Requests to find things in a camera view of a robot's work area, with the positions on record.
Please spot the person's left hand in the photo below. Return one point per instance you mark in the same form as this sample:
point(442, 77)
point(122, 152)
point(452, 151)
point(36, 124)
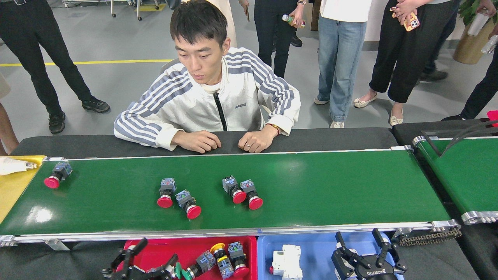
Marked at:
point(258, 139)

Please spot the clear water bottle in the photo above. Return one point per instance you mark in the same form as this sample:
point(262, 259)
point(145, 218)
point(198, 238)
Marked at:
point(490, 43)

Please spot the red push button switch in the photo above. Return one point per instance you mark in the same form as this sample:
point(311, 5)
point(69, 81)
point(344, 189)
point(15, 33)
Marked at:
point(167, 184)
point(183, 196)
point(62, 169)
point(248, 186)
point(229, 182)
point(235, 249)

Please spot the yellow plastic tray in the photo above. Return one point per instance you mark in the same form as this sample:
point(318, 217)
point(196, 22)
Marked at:
point(11, 194)

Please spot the blue plastic tray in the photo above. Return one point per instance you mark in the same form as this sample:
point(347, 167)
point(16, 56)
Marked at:
point(315, 252)

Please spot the smartphone in patterned case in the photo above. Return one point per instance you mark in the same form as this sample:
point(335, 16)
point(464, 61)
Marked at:
point(411, 22)

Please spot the green drink bottle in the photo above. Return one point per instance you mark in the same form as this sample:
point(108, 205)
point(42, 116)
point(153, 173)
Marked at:
point(292, 20)

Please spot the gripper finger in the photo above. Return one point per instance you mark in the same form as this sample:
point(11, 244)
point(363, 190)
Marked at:
point(120, 268)
point(163, 274)

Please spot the seated person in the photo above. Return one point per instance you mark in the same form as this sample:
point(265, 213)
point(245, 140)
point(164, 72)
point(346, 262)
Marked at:
point(194, 101)

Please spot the red plastic tray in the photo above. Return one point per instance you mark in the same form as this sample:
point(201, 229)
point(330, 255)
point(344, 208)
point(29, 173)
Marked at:
point(163, 247)

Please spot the person's right hand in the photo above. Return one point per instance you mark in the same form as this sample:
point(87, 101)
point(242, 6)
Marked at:
point(196, 140)

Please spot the black triangular guide frame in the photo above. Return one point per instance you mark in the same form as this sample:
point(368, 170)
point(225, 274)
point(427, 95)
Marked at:
point(441, 152)

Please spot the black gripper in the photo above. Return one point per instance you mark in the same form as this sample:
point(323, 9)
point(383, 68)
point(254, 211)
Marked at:
point(375, 274)

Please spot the yellow push button switch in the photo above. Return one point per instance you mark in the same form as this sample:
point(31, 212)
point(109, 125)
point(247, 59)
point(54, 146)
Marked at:
point(223, 268)

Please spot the white circuit breaker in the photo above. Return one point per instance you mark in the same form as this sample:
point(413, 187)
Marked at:
point(286, 262)

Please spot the white light bulb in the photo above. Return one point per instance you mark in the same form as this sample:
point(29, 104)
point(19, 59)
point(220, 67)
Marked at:
point(13, 166)

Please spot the green conveyor with black guide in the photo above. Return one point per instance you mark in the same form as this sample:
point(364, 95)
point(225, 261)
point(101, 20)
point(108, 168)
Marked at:
point(467, 175)

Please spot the long green conveyor belt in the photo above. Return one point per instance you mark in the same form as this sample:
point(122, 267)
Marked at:
point(311, 186)

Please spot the small red plastic bin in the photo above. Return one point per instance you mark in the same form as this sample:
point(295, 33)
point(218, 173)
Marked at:
point(493, 116)

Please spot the brown cardboard box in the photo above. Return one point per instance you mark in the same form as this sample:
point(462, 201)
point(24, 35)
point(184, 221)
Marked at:
point(315, 15)

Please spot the potted green plant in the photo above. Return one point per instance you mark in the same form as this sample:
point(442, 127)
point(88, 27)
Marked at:
point(470, 46)

